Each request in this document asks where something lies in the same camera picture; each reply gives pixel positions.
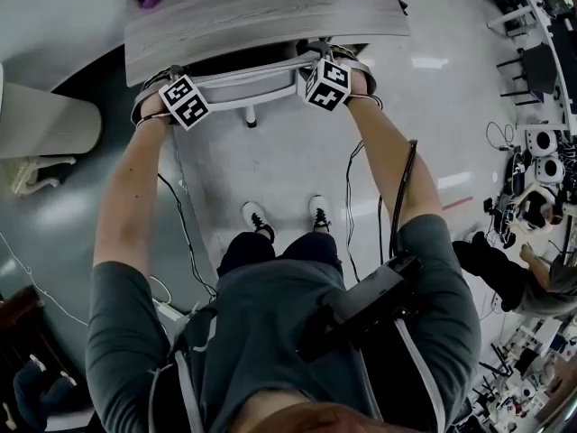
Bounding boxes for person's right hand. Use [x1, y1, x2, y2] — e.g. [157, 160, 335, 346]
[347, 68, 371, 100]

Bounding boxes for person's left hand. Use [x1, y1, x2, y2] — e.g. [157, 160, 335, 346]
[140, 93, 172, 122]

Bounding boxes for thin white cable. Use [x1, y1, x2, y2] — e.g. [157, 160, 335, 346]
[0, 231, 90, 328]

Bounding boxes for white round device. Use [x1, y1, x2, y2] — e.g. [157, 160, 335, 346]
[524, 128, 561, 158]
[534, 156, 567, 185]

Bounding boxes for grey wooden desk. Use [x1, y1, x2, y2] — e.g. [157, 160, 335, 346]
[124, 0, 412, 88]

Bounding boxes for person's right forearm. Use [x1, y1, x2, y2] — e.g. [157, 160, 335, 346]
[345, 97, 446, 230]

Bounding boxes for person's white shoe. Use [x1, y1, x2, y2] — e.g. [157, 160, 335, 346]
[308, 194, 333, 235]
[242, 200, 277, 244]

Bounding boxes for dark wooden furniture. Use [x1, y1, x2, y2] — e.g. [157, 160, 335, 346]
[0, 285, 87, 405]

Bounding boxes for thin black cable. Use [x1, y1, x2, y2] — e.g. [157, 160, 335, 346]
[156, 171, 220, 300]
[343, 140, 367, 284]

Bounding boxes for black and white chair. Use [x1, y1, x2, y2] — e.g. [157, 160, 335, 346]
[508, 184, 565, 233]

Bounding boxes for white power strip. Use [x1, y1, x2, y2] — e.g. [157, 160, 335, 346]
[150, 276, 187, 323]

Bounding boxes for light grey office chair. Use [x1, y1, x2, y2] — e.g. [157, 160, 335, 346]
[0, 63, 104, 197]

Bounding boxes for person's right white shoe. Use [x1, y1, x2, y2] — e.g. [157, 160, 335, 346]
[308, 194, 333, 235]

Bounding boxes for person's dark shorts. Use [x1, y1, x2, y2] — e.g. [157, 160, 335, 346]
[217, 230, 344, 288]

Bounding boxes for white flat strap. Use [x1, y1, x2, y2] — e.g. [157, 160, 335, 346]
[395, 317, 442, 426]

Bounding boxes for dark blue padded object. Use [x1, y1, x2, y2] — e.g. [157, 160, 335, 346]
[12, 354, 78, 426]

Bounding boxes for person's grey shirt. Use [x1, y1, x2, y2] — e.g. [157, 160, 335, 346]
[85, 214, 481, 433]

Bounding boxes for red tape strip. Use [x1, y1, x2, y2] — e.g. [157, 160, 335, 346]
[441, 196, 475, 211]

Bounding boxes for long white table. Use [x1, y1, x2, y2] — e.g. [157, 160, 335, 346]
[486, 0, 577, 131]

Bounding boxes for thick black cable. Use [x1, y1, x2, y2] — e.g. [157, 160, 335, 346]
[389, 139, 419, 261]

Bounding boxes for grey mesh office chair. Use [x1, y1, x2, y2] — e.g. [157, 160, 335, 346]
[191, 54, 319, 129]

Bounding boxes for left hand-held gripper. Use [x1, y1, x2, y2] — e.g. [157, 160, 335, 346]
[131, 63, 212, 133]

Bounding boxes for person's left forearm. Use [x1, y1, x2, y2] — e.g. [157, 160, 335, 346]
[95, 114, 176, 272]

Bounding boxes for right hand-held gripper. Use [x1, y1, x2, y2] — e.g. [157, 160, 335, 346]
[296, 38, 378, 113]

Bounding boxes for person's left white shoe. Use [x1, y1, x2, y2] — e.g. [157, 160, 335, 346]
[242, 200, 277, 244]

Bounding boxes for black box on harness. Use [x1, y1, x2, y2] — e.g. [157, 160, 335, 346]
[295, 253, 424, 364]

